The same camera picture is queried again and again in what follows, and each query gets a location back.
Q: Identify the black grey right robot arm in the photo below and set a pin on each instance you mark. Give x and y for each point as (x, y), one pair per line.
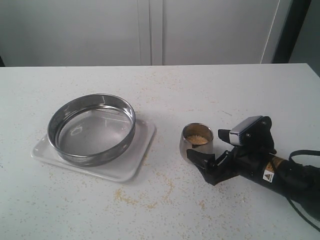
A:
(296, 182)

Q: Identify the stainless steel cup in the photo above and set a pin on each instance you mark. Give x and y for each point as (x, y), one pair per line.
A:
(196, 129)

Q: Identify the white cabinet with doors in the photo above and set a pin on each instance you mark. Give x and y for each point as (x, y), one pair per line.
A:
(140, 32)

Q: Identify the pile of beige sand grains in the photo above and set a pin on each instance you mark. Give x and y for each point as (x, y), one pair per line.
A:
(197, 140)

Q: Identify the round steel mesh sieve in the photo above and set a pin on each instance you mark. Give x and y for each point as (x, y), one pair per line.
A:
(92, 130)

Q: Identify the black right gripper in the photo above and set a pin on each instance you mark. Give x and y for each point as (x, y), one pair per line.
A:
(248, 160)

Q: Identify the white rectangular plastic tray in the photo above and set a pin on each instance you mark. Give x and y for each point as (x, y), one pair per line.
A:
(121, 169)

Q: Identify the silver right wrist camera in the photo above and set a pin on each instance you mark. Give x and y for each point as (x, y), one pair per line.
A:
(237, 133)

